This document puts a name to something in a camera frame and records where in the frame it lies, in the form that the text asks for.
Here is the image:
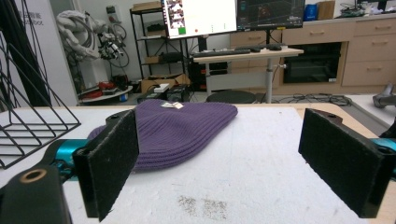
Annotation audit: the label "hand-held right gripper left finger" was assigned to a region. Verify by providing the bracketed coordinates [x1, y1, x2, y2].
[72, 108, 140, 222]

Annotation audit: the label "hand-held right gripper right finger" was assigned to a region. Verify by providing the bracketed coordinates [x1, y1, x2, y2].
[298, 107, 396, 219]

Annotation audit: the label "purple knit beanie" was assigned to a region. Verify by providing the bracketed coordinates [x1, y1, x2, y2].
[87, 98, 239, 173]

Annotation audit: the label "cardboard box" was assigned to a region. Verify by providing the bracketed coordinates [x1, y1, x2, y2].
[140, 73, 191, 93]

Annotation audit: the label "wooden cabinet with drawers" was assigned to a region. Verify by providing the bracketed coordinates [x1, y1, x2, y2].
[230, 13, 396, 96]

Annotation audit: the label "round black stool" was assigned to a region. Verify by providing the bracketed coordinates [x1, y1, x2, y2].
[205, 90, 258, 105]

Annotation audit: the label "black metal shelf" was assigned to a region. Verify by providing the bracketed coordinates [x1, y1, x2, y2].
[129, 7, 191, 80]

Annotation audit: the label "light wooden standing desk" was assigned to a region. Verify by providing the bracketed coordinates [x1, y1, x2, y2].
[192, 47, 304, 105]

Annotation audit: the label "blue container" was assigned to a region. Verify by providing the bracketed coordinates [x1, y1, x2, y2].
[303, 3, 318, 22]

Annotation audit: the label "black keyboard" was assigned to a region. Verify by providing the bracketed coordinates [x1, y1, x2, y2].
[192, 49, 252, 59]

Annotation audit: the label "dark monitor screen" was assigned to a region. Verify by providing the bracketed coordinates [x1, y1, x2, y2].
[236, 0, 306, 32]

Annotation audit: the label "white monitor screen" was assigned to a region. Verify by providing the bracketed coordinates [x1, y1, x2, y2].
[161, 0, 238, 40]

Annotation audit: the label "black cables on floor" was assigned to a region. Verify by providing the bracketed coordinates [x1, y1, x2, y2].
[270, 92, 353, 106]

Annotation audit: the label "black wire rack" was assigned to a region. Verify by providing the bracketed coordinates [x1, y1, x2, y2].
[0, 31, 82, 170]

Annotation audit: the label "white robot with cables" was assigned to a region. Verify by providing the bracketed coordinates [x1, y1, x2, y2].
[55, 9, 131, 94]

